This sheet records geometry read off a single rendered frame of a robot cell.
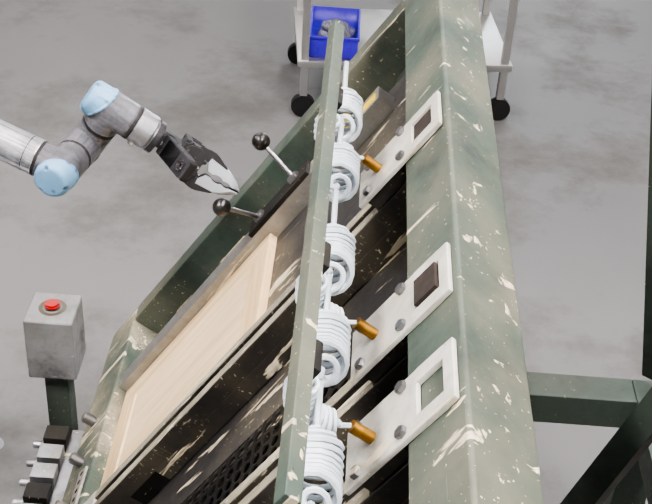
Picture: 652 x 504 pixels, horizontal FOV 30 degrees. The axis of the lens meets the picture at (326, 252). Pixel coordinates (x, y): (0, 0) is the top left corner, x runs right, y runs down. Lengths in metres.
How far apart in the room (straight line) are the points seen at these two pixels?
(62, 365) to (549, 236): 2.60
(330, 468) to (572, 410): 1.88
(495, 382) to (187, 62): 5.05
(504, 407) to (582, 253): 3.73
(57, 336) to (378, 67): 1.04
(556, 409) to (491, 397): 1.79
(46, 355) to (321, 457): 1.84
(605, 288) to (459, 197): 3.28
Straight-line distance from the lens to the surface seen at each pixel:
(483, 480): 1.21
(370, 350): 1.52
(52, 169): 2.41
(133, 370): 2.79
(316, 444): 1.29
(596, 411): 3.12
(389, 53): 2.57
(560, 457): 4.08
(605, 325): 4.67
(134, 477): 2.30
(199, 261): 2.87
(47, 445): 2.91
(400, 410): 1.37
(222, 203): 2.44
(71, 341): 3.01
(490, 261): 1.54
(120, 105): 2.47
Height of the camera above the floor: 2.76
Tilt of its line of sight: 35 degrees down
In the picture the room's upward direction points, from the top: 4 degrees clockwise
